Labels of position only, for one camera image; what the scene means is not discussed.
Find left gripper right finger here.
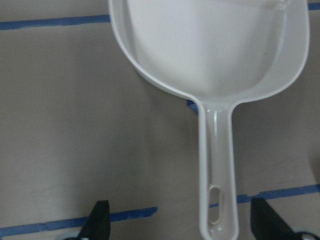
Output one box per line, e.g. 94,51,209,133
250,197,293,240

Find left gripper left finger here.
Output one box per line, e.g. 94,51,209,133
77,200,111,240

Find beige plastic dustpan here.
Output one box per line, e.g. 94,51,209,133
108,0,310,240

